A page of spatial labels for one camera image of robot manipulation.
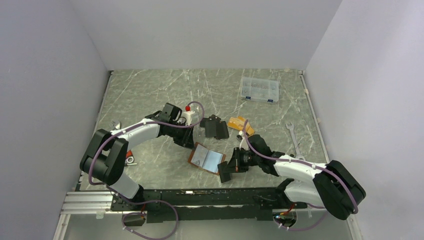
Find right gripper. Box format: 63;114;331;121
223;146;261;173

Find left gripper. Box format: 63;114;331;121
167;121;196;150

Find single silver VIP card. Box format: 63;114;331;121
190;146;210;168

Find brown leather card holder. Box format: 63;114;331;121
187;142;226;175

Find single black card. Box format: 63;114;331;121
217;161;232;184

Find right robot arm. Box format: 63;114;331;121
218;134;366;220

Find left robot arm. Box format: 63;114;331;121
79;103;204;210

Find orange card stack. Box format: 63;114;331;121
227;116;255;136

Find silver open-end spanner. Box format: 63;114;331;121
285;122;306;161

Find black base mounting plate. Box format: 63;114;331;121
110;187;307;223

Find clear plastic organizer box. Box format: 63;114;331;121
240;76;280;104

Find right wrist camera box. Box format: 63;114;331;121
237;130;249;150

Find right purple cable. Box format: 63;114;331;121
242;119;360;232

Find purple cable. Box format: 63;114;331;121
242;119;360;232
88;101;206;240

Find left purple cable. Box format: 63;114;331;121
88;101;206;240

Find red handled adjustable wrench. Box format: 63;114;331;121
125;150;137;166

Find aluminium rail frame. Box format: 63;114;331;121
52;188;364;240

